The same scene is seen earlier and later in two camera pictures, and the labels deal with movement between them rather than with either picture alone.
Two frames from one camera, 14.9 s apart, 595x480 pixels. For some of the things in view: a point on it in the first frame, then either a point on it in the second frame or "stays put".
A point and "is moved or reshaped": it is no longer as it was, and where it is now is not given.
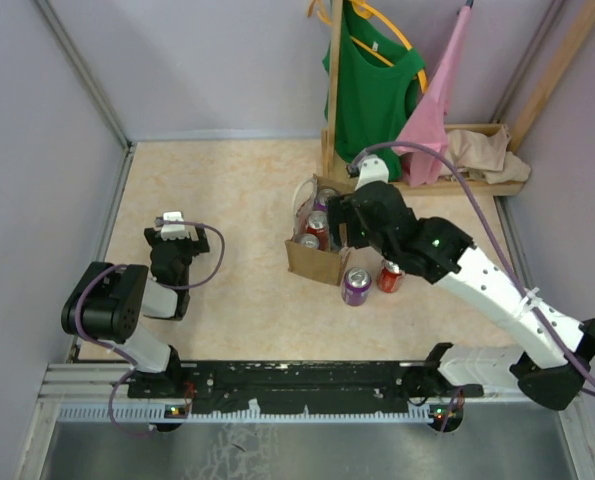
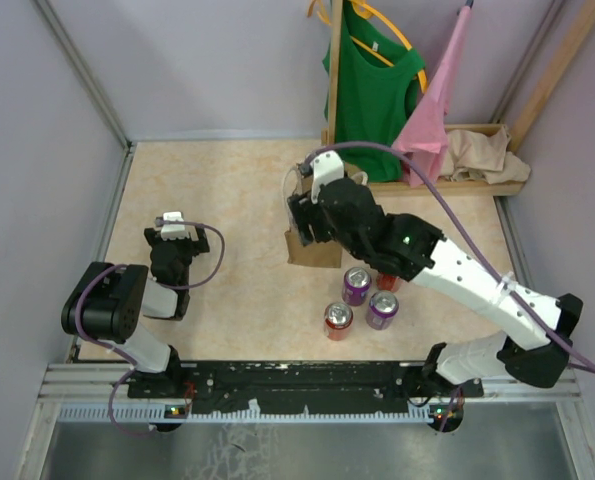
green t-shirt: x=377 y=89 stays put
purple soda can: x=356 y=286 stays put
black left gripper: x=154 y=237 stays put
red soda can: x=317 y=224 is moved or reshaped
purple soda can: x=322 y=201 is moved or reshaped
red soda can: x=389 y=276 stays put
